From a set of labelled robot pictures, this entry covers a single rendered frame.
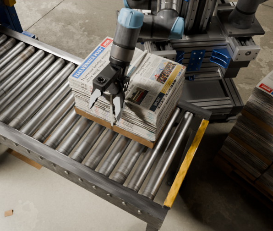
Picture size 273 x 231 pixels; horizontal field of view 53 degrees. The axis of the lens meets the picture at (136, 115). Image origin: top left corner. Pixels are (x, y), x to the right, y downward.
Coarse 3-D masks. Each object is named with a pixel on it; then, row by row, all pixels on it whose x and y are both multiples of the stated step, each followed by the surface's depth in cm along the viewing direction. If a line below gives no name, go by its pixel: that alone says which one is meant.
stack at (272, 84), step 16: (272, 80) 134; (256, 96) 135; (272, 96) 128; (256, 112) 142; (272, 112) 134; (240, 128) 156; (256, 128) 148; (224, 144) 177; (256, 144) 155; (272, 144) 146; (224, 160) 186; (240, 160) 174; (256, 160) 163; (272, 160) 153; (256, 176) 172; (272, 176) 162; (256, 192) 184; (272, 208) 179
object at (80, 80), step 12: (96, 48) 112; (108, 48) 113; (84, 60) 108; (96, 60) 108; (108, 60) 108; (72, 72) 104; (84, 72) 104; (96, 72) 104; (72, 84) 105; (84, 84) 101; (84, 96) 107; (84, 108) 114; (96, 108) 110
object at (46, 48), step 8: (0, 32) 152; (8, 32) 152; (16, 32) 152; (16, 40) 150; (24, 40) 149; (32, 40) 149; (40, 48) 146; (48, 48) 146; (56, 48) 146; (56, 56) 143; (64, 56) 143; (72, 56) 143; (184, 104) 127; (192, 104) 127; (192, 112) 124; (200, 112) 125; (208, 112) 125; (176, 120) 134; (192, 120) 128; (200, 120) 126; (192, 128) 133
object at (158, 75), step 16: (144, 64) 109; (160, 64) 109; (176, 64) 109; (144, 80) 103; (160, 80) 103; (176, 80) 104; (128, 96) 98; (144, 96) 98; (160, 96) 98; (176, 96) 113; (128, 112) 100; (144, 112) 95; (160, 112) 96; (128, 128) 109; (144, 128) 103; (160, 128) 107
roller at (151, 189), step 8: (184, 112) 126; (184, 120) 122; (176, 128) 120; (184, 128) 119; (176, 136) 117; (184, 136) 119; (168, 144) 115; (176, 144) 114; (168, 152) 112; (176, 152) 114; (160, 160) 110; (168, 160) 110; (160, 168) 108; (168, 168) 109; (152, 176) 106; (160, 176) 106; (152, 184) 104; (160, 184) 105; (144, 192) 102; (152, 192) 102; (152, 200) 101
